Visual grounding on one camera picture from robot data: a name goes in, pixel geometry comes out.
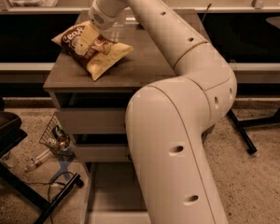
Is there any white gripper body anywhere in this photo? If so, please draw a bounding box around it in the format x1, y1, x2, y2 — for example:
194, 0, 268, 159
89, 0, 118, 30

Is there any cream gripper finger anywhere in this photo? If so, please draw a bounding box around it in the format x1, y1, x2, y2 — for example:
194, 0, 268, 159
75, 24, 99, 56
91, 35, 113, 55

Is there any brown sea salt chip bag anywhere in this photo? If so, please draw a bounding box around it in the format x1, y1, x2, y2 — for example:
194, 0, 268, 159
51, 21, 133, 81

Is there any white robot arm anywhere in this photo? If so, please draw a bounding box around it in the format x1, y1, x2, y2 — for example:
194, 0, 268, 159
89, 0, 237, 224

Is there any grey drawer cabinet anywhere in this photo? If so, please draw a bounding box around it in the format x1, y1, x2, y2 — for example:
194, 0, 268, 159
43, 8, 216, 179

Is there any grey top drawer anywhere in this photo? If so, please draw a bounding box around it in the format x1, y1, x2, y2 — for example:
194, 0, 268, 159
56, 108, 125, 134

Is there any grey drawer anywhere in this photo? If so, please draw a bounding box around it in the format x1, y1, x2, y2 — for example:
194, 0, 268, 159
73, 144, 130, 162
56, 108, 125, 134
81, 162, 151, 224

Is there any grey middle drawer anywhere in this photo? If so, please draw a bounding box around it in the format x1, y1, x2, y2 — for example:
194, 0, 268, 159
73, 144, 130, 162

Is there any grey bottom drawer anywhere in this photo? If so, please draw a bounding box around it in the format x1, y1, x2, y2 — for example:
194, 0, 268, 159
81, 162, 151, 224

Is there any clear plastic bottle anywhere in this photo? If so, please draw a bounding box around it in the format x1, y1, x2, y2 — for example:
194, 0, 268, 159
25, 149, 53, 172

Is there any blue tape cross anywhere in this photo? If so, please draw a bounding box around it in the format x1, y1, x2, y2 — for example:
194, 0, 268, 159
50, 155, 75, 181

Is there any black table stand left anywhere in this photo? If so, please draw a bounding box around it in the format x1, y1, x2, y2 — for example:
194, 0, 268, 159
0, 97, 87, 224

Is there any black stand legs right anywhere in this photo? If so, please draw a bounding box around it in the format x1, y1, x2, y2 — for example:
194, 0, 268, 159
228, 106, 280, 155

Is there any wire mesh basket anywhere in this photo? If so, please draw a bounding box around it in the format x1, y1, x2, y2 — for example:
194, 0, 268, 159
39, 115, 74, 156

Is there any black cable on floor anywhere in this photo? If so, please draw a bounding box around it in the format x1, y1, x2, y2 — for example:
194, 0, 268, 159
24, 171, 77, 224

